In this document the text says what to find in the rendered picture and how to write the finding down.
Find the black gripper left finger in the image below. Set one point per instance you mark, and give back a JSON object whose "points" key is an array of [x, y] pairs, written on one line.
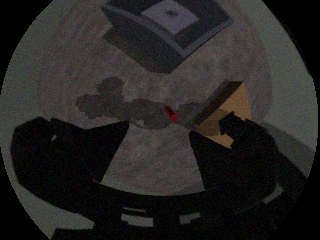
{"points": [[96, 146]]}

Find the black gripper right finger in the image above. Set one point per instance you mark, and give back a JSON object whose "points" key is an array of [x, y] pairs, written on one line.
{"points": [[214, 160]]}

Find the red peg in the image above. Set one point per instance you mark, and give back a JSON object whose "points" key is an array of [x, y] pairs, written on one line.
{"points": [[171, 113]]}

